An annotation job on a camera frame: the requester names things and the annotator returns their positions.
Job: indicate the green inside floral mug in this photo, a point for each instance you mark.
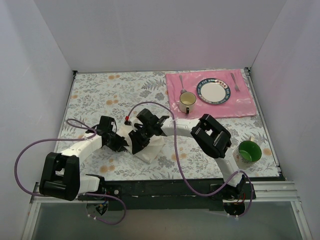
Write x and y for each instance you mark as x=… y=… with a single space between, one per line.
x=246 y=154

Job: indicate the white cloth napkin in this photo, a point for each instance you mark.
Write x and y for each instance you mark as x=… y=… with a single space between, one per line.
x=150 y=152

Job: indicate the silver fork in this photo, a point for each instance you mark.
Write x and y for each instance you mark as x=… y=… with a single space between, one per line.
x=236 y=87

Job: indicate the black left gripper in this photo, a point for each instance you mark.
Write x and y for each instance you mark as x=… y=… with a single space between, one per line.
x=116 y=143

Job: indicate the floral patterned table mat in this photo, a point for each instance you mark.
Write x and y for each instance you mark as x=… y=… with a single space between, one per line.
x=126 y=93

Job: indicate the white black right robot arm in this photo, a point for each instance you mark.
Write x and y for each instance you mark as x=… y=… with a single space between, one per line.
x=213 y=139

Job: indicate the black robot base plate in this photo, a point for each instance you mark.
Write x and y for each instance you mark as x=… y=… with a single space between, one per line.
x=170 y=195

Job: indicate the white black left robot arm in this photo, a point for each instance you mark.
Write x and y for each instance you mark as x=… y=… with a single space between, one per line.
x=61 y=176

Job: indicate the silver spoon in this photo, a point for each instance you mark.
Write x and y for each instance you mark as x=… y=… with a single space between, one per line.
x=183 y=90

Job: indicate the white plate blue rim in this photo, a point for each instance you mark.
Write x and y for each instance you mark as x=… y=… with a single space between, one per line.
x=213 y=91

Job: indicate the cream enamel mug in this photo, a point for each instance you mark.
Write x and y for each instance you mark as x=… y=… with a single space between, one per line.
x=187 y=101

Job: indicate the pink placemat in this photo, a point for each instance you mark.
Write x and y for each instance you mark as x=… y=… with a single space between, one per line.
x=240 y=104

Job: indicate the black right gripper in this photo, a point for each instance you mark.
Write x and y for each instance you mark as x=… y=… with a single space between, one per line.
x=140 y=136

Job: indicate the aluminium frame rail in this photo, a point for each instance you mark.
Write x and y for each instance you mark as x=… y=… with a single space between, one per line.
x=268 y=191

